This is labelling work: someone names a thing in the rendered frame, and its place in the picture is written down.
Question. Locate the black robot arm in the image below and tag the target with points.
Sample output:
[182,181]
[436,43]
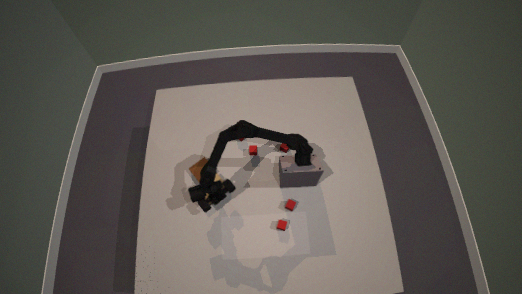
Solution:
[244,129]

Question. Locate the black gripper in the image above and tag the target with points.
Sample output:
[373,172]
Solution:
[215,200]

